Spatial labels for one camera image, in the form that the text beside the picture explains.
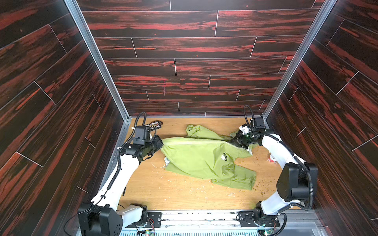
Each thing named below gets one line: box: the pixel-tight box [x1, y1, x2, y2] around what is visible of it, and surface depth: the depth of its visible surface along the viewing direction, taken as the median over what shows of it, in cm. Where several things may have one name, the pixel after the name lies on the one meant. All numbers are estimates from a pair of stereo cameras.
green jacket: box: [160, 124, 257, 191], surface depth 86 cm
